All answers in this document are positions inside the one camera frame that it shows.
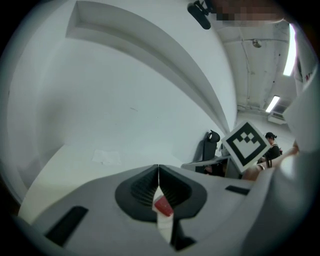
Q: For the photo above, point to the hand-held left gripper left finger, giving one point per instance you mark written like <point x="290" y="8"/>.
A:
<point x="100" y="200"/>

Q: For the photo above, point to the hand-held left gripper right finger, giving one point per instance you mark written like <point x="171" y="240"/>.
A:
<point x="215" y="200"/>

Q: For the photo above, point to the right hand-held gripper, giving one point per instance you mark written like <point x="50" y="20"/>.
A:
<point x="246" y="147"/>

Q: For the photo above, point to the person's right forearm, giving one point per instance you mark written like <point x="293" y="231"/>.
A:
<point x="252" y="172"/>

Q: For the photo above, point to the black office chair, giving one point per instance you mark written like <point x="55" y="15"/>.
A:
<point x="208" y="147"/>

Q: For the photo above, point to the grey desk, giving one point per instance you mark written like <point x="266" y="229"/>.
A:
<point x="200" y="165"/>

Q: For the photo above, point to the white air conditioner unit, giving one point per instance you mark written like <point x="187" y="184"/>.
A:
<point x="277" y="117"/>

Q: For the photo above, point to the long ceiling light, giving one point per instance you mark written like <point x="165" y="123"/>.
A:
<point x="272" y="103"/>
<point x="290" y="52"/>

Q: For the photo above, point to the person's white shirt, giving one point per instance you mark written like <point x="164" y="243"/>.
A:
<point x="305" y="130"/>

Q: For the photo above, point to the round ceiling fixture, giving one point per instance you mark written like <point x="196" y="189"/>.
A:
<point x="257" y="43"/>

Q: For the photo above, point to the person's head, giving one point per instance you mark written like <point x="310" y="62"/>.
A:
<point x="250" y="10"/>

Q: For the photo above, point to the black head-worn camera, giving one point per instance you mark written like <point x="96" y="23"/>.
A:
<point x="200" y="15"/>

